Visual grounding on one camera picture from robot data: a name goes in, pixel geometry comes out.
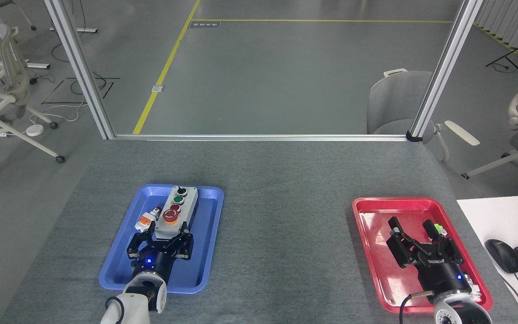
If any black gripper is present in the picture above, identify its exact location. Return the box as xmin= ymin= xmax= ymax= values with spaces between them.
xmin=126 ymin=225 xmax=195 ymax=283
xmin=385 ymin=217 xmax=472 ymax=298

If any grey control box with buttons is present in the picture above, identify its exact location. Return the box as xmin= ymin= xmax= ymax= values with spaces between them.
xmin=153 ymin=185 xmax=198 ymax=242

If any blue plastic tray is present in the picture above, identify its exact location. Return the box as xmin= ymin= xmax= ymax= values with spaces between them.
xmin=98 ymin=184 xmax=224 ymax=295

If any red plastic tray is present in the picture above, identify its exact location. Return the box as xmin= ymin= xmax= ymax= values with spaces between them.
xmin=352 ymin=197 xmax=494 ymax=314

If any black computer mouse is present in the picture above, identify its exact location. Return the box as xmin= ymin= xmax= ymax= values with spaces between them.
xmin=485 ymin=238 xmax=518 ymax=274

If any white side desk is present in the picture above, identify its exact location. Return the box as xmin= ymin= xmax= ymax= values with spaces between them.
xmin=456 ymin=194 xmax=518 ymax=324

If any grey fabric chair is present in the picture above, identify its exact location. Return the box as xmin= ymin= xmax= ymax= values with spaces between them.
xmin=367 ymin=68 xmax=481 ymax=163

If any white mesh office chair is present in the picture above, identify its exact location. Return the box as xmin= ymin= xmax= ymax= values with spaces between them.
xmin=0 ymin=25 xmax=67 ymax=187

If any white desk foot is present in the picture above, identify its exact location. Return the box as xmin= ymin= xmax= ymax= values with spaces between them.
xmin=49 ymin=0 xmax=98 ymax=34

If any white ribbed curtain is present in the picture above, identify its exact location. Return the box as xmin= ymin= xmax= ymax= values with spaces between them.
xmin=472 ymin=0 xmax=518 ymax=51

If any red push button switch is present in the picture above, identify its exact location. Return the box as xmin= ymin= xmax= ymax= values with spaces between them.
xmin=134 ymin=207 xmax=163 ymax=234

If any silver aluminium rail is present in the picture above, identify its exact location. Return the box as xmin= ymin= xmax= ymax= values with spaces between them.
xmin=113 ymin=133 xmax=411 ymax=142

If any white floor cable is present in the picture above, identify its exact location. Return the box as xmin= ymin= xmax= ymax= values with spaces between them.
xmin=30 ymin=103 xmax=89 ymax=125

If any black floor cable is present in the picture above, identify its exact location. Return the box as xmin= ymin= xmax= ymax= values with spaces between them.
xmin=51 ymin=43 xmax=121 ymax=105

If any silver aluminium post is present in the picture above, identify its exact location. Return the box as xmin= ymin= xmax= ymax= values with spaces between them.
xmin=406 ymin=0 xmax=484 ymax=143
xmin=43 ymin=0 xmax=116 ymax=140

